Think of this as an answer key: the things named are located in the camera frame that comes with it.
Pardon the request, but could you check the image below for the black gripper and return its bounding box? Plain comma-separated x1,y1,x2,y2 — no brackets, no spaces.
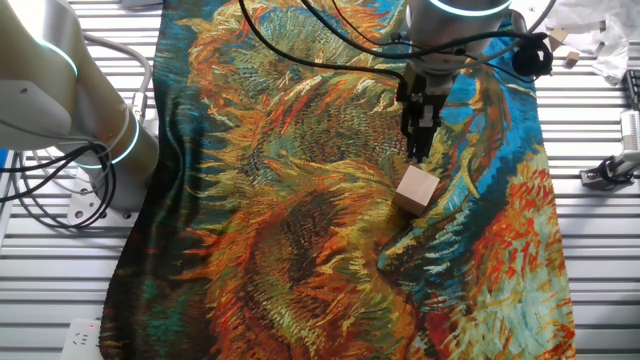
405,69,454,164

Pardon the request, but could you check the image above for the plain wooden cube block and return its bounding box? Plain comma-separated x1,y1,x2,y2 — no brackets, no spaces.
391,164,441,217

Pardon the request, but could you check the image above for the sunflower painting print cloth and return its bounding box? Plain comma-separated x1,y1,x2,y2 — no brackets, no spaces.
98,0,577,360

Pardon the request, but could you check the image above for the crumpled white paper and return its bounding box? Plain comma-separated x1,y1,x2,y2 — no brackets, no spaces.
544,0,632,86

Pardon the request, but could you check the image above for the white ribbed device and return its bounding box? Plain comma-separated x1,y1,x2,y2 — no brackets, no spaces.
619,109,640,154

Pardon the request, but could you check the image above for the black keyboard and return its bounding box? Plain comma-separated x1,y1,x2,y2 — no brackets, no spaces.
623,68,640,112

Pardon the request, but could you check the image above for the white power strip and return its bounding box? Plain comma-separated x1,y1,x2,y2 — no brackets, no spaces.
59,317,105,360

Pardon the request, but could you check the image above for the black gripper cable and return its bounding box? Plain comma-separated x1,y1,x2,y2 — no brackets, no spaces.
298,0,539,59

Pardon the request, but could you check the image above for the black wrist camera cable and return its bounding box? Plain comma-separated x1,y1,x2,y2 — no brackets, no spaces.
237,0,409,84

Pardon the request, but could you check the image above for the black coiled cable bundle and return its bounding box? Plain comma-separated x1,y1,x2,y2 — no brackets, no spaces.
510,32,555,79

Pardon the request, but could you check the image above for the black base cable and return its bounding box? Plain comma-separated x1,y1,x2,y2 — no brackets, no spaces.
0,142,119,231

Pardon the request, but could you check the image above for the thick gray base cable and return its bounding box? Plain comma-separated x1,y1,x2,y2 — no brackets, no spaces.
82,32,154,124

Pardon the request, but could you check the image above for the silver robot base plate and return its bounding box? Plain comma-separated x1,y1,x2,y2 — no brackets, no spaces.
66,167,141,227

